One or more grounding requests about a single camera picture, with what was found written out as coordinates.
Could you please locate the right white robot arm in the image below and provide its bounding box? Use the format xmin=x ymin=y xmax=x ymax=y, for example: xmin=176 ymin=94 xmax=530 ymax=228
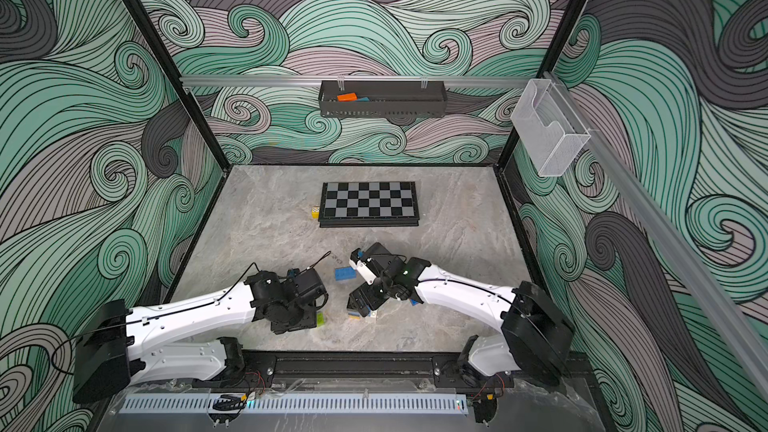
xmin=347 ymin=243 xmax=576 ymax=387

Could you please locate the white slotted cable duct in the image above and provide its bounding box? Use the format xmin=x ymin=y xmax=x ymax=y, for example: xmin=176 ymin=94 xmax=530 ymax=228
xmin=118 ymin=392 xmax=469 ymax=416

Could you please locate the clear plastic wall holder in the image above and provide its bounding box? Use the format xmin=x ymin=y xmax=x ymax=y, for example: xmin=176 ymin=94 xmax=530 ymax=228
xmin=511 ymin=79 xmax=591 ymax=177

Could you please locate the black corner frame post right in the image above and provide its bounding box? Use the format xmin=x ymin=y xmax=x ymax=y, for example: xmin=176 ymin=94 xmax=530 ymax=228
xmin=494 ymin=0 xmax=588 ymax=176

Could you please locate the black corner frame post left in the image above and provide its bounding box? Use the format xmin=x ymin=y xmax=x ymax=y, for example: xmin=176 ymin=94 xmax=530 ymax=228
xmin=122 ymin=0 xmax=232 ymax=176

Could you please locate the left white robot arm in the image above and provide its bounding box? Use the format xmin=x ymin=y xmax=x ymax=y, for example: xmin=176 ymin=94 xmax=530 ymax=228
xmin=72 ymin=266 xmax=329 ymax=404

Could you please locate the aluminium rail back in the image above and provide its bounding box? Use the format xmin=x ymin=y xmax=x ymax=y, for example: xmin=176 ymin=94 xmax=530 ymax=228
xmin=180 ymin=74 xmax=530 ymax=89

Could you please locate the aluminium rail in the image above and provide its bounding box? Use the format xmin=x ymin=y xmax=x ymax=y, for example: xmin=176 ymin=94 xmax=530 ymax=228
xmin=543 ymin=72 xmax=767 ymax=398
xmin=180 ymin=74 xmax=530 ymax=89

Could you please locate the black corner frame post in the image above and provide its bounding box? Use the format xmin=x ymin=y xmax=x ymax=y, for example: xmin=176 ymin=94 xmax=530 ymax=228
xmin=122 ymin=0 xmax=232 ymax=176
xmin=494 ymin=0 xmax=588 ymax=176

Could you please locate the aluminium rail right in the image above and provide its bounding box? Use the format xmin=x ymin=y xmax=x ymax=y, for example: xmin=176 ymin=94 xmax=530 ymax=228
xmin=543 ymin=72 xmax=767 ymax=398

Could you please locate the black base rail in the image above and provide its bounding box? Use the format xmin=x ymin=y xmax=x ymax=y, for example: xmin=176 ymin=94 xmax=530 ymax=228
xmin=161 ymin=349 xmax=601 ymax=391

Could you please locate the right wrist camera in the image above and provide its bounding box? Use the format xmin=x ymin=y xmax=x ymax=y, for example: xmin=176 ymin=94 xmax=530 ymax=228
xmin=349 ymin=248 xmax=383 ymax=285

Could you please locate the black wall tray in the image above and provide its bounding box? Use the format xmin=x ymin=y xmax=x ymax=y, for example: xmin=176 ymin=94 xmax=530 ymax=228
xmin=318 ymin=81 xmax=448 ymax=120

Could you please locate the black chessboard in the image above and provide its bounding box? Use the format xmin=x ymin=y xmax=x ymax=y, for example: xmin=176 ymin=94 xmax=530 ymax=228
xmin=318 ymin=181 xmax=420 ymax=228

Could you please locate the orange block in tray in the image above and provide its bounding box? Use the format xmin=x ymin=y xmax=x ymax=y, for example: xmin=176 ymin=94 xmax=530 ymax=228
xmin=336 ymin=93 xmax=358 ymax=102

